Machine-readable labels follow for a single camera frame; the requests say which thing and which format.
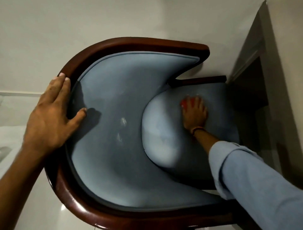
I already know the person's left hand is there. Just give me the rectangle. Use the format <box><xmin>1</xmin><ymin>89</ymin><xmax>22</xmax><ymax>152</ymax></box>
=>
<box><xmin>22</xmin><ymin>73</ymin><xmax>87</xmax><ymax>157</ymax></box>

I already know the person's right hand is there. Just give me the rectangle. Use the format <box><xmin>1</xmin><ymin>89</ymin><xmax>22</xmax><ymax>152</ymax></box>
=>
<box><xmin>181</xmin><ymin>94</ymin><xmax>209</xmax><ymax>136</ymax></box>

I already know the red cleaning sponge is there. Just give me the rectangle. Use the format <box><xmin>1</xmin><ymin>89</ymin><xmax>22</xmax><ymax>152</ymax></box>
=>
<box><xmin>181</xmin><ymin>98</ymin><xmax>197</xmax><ymax>110</ymax></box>

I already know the blue upholstered wooden armchair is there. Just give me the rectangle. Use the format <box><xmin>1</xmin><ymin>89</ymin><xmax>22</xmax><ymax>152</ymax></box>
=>
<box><xmin>44</xmin><ymin>37</ymin><xmax>242</xmax><ymax>230</ymax></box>

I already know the person's left forearm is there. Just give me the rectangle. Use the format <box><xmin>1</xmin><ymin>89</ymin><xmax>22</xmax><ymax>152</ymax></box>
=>
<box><xmin>0</xmin><ymin>143</ymin><xmax>62</xmax><ymax>230</ymax></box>

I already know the person's right forearm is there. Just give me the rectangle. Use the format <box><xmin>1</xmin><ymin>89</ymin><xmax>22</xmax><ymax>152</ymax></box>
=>
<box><xmin>193</xmin><ymin>130</ymin><xmax>303</xmax><ymax>230</ymax></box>

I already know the white door frame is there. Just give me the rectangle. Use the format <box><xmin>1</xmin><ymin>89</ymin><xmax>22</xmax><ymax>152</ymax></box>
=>
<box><xmin>228</xmin><ymin>0</ymin><xmax>290</xmax><ymax>177</ymax></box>

